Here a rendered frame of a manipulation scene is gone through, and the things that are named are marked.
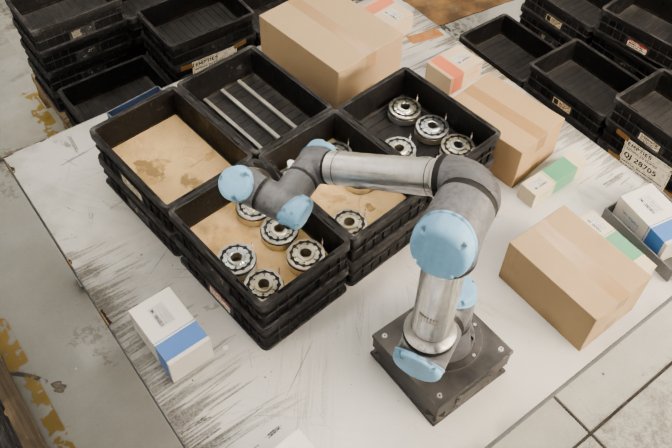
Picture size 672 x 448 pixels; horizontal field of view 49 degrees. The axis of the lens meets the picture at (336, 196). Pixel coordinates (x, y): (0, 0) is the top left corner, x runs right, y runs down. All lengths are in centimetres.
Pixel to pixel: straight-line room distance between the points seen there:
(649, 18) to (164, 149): 224
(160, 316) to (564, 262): 106
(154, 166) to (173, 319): 51
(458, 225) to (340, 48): 130
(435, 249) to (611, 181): 128
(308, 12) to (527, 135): 87
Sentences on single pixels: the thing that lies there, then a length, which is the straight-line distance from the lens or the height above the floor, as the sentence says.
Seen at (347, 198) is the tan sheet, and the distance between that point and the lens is 211.
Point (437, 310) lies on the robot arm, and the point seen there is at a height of 119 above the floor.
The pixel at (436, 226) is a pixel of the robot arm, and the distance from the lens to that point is 129.
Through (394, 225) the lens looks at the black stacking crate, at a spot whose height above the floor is 84.
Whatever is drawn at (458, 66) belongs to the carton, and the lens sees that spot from 266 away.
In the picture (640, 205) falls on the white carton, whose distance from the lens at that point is 234.
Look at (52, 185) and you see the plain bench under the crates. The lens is 245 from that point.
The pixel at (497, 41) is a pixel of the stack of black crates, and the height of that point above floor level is 27.
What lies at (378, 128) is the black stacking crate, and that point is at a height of 83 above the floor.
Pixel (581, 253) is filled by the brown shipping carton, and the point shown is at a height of 86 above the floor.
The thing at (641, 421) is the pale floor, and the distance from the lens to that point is 289.
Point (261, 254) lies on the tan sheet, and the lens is 200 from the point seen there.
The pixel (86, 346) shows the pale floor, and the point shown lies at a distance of 292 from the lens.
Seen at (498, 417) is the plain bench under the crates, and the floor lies 70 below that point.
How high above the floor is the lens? 245
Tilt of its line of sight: 50 degrees down
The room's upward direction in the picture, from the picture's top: 2 degrees clockwise
